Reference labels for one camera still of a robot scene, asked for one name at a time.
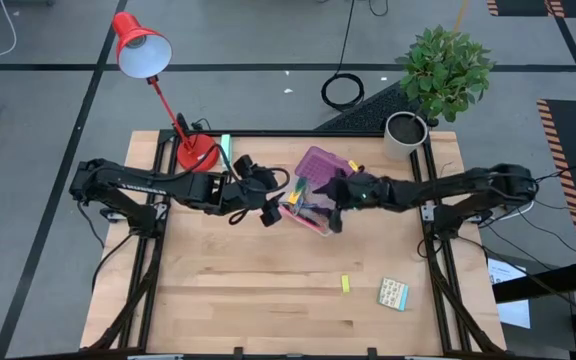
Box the printed sticker pad blue edge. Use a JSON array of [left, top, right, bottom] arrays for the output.
[[377, 277, 410, 313]]

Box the hazard striped floor mat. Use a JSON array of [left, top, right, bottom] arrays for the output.
[[486, 0, 576, 19], [536, 98, 576, 260]]

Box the red desk lamp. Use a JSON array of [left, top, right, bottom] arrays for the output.
[[111, 10, 221, 174]]

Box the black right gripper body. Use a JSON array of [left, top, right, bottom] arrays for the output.
[[329, 169, 397, 235]]

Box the coiled black floor cable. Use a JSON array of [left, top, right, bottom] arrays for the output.
[[320, 0, 366, 112]]

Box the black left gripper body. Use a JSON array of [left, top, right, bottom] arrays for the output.
[[212, 154, 283, 229]]

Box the black metal beam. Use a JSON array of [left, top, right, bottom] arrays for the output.
[[492, 258, 576, 305]]

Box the black ribbed floor mat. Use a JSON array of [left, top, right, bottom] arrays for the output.
[[314, 82, 419, 132]]

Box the white paper sheet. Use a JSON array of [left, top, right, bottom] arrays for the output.
[[487, 257, 532, 330]]

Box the green plant in white pot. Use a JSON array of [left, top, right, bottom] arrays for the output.
[[382, 24, 496, 162]]

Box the mint green stapler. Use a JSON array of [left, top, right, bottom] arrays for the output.
[[219, 133, 233, 169]]

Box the black aluminium table frame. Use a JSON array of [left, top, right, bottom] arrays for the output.
[[80, 128, 507, 360]]

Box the clear pencil case purple lid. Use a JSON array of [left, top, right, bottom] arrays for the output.
[[277, 145, 367, 239]]

